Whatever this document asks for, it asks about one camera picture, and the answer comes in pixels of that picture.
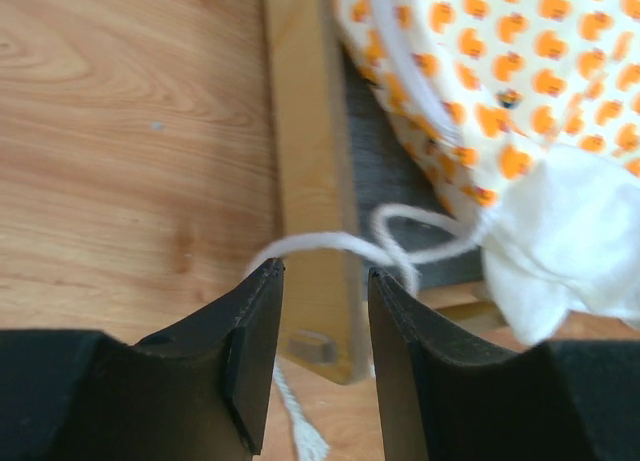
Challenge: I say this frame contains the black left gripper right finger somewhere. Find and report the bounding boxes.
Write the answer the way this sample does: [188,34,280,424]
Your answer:
[368,268,639,460]

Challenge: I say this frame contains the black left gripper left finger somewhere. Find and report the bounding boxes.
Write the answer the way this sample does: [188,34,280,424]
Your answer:
[1,259,284,460]

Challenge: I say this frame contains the duck print bed cover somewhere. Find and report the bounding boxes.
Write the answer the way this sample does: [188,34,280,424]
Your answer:
[245,0,640,461]

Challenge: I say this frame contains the wooden pet bed frame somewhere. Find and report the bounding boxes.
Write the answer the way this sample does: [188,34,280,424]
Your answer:
[262,0,501,386]

